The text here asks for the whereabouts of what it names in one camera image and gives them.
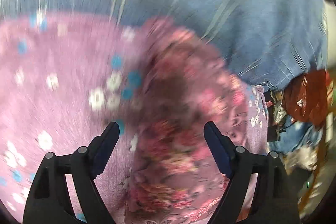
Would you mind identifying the mauve floral print garment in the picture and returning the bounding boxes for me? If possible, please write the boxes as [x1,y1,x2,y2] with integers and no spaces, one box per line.
[123,16,253,224]

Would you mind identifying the pile of mixed clothes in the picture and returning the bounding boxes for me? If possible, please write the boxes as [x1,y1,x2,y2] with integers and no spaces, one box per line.
[264,90,322,174]

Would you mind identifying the red shiny plastic bag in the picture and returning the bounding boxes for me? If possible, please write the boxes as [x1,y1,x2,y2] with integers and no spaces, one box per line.
[282,69,335,128]

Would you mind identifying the pink flowered bed sheet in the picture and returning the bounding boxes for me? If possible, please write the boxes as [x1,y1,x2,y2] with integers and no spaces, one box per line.
[1,13,268,223]

